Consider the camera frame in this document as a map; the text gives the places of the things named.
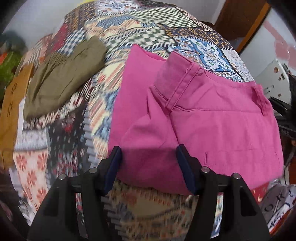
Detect green cloth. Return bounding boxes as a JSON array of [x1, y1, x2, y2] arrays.
[[0, 35, 26, 98]]

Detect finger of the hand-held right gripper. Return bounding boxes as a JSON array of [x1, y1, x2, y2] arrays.
[[269, 96, 296, 117]]

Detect patterned patchwork bedsheet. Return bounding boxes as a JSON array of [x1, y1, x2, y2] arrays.
[[9, 0, 281, 241]]

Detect white stickered appliance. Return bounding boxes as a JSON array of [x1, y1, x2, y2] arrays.
[[253, 58, 293, 105]]

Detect grey printed cloth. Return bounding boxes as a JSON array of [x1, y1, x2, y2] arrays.
[[257, 178, 296, 234]]

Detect brown wooden door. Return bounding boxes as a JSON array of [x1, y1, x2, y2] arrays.
[[214, 0, 271, 54]]

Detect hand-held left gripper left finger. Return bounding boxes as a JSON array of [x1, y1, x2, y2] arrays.
[[27, 146, 122, 241]]

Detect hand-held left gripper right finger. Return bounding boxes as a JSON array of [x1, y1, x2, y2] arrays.
[[176, 144, 271, 241]]

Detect olive green pants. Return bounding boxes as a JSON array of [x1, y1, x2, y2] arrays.
[[23, 37, 107, 121]]

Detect mustard yellow cloth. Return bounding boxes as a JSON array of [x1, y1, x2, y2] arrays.
[[0, 63, 35, 171]]

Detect pink pants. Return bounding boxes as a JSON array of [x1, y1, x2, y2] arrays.
[[108, 44, 285, 195]]

